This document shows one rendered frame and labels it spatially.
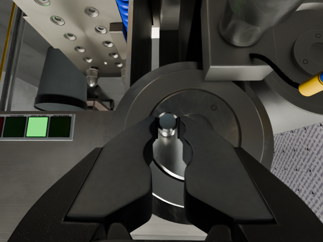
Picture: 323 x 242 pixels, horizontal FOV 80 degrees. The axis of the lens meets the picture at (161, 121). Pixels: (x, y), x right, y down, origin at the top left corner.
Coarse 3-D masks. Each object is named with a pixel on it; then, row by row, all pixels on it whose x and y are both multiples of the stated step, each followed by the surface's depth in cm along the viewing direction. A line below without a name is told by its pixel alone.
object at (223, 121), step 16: (176, 96) 16; (192, 96) 16; (208, 96) 16; (160, 112) 16; (176, 112) 16; (192, 112) 16; (208, 112) 16; (224, 112) 16; (176, 128) 16; (224, 128) 16; (160, 144) 15; (176, 144) 16; (160, 160) 15; (176, 160) 15; (176, 176) 15
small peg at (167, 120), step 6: (162, 114) 13; (168, 114) 13; (162, 120) 13; (168, 120) 13; (174, 120) 13; (162, 126) 13; (168, 126) 13; (174, 126) 13; (162, 132) 14; (168, 132) 13; (174, 132) 15
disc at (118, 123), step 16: (176, 64) 19; (192, 64) 19; (144, 80) 19; (128, 96) 18; (256, 96) 18; (112, 128) 18; (272, 144) 17; (272, 160) 17; (160, 208) 16; (176, 208) 16
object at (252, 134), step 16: (160, 80) 17; (176, 80) 17; (192, 80) 17; (144, 96) 17; (160, 96) 17; (224, 96) 16; (240, 96) 16; (128, 112) 16; (144, 112) 16; (240, 112) 16; (256, 112) 16; (240, 128) 16; (256, 128) 16; (240, 144) 16; (256, 144) 16; (160, 176) 15; (160, 192) 15; (176, 192) 15
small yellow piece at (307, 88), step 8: (256, 56) 14; (264, 56) 13; (272, 64) 13; (280, 72) 12; (320, 72) 10; (288, 80) 12; (312, 80) 10; (320, 80) 10; (296, 88) 12; (304, 88) 11; (312, 88) 10; (320, 88) 10
